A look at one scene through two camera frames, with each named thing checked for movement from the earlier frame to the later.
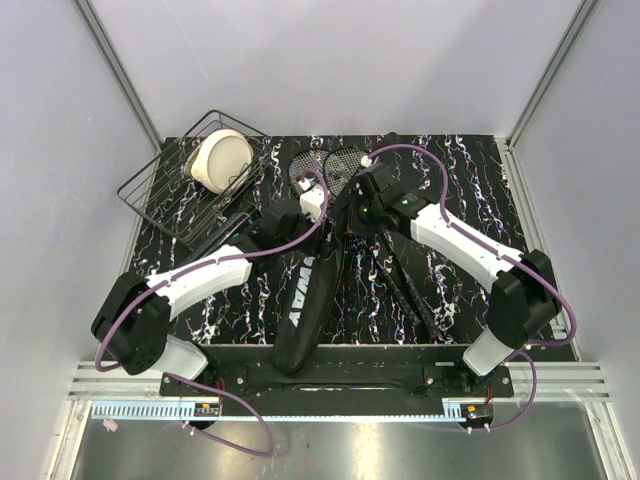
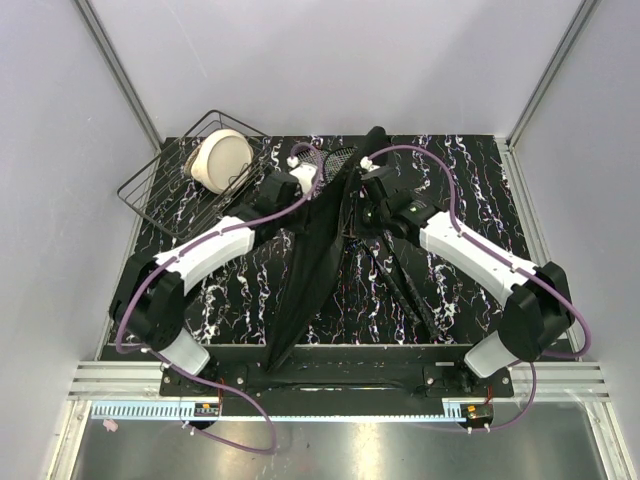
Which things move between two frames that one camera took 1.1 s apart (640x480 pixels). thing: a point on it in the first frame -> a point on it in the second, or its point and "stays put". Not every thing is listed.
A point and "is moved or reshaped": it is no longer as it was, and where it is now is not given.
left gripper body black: (305, 224) -> (297, 196)
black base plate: (348, 372) stays put
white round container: (221, 161) stays put
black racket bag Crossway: (312, 293) is moved or reshaped
